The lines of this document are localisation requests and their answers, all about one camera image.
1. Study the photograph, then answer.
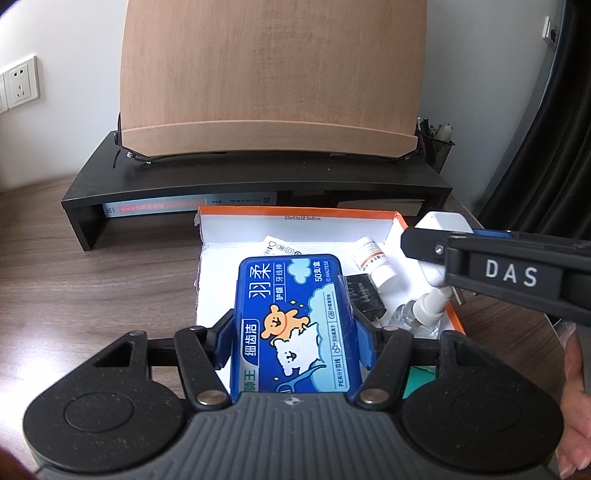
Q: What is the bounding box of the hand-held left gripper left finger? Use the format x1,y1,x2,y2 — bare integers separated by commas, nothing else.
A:
91,309,238,412

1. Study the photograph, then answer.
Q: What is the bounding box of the white pill bottle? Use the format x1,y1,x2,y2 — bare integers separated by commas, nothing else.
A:
353,237,399,287

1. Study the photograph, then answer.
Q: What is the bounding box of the black charger plug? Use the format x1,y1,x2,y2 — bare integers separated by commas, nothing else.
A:
344,273,386,324

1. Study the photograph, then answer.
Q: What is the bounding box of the person's right hand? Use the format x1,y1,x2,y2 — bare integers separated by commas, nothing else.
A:
558,332,591,468

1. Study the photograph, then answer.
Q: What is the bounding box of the grey book red stripe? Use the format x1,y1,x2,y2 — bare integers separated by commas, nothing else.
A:
102,198,207,219

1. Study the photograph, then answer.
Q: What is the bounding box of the clear liquid refill bottle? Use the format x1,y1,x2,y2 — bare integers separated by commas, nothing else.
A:
385,286,451,342

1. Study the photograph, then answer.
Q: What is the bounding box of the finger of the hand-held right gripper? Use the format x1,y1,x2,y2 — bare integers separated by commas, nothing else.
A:
471,227,515,240
401,226,455,274

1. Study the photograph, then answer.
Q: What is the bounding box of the small white carton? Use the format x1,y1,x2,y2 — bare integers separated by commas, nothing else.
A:
261,235,319,259

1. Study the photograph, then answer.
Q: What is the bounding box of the grey patterned card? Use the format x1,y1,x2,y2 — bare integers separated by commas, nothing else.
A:
551,320,577,354

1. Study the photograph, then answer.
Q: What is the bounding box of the black monitor riser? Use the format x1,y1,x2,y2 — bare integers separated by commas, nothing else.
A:
61,130,453,252

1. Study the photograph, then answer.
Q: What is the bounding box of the teal cartoon carton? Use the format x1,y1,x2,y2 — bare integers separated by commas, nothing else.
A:
405,364,438,400

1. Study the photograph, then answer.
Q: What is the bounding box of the black mesh pen holder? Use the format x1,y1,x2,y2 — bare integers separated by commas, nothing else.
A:
414,117,455,174

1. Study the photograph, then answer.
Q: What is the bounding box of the blue floss pick box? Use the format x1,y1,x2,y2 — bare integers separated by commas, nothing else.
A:
229,254,358,398

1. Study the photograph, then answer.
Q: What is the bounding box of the wooden board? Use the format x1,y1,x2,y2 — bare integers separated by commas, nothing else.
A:
119,0,428,162

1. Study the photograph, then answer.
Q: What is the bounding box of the white charger plug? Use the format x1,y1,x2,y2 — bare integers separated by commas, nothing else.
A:
406,211,474,305

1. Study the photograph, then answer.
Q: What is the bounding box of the black curtain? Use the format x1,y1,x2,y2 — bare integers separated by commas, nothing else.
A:
475,46,591,232

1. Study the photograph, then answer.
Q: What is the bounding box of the white booklet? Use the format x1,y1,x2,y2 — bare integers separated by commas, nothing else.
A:
205,191,278,208

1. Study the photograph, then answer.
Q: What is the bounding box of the orange and white cardboard box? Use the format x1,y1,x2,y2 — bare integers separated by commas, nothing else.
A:
194,205,465,393

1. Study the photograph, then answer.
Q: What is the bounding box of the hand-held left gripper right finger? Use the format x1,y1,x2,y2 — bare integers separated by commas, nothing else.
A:
353,314,483,412

